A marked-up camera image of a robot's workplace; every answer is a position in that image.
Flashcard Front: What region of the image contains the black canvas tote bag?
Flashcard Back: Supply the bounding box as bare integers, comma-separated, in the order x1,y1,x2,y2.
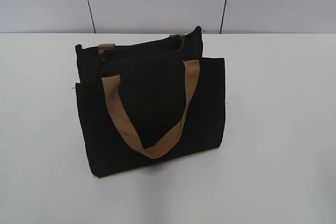
75,27,226,178

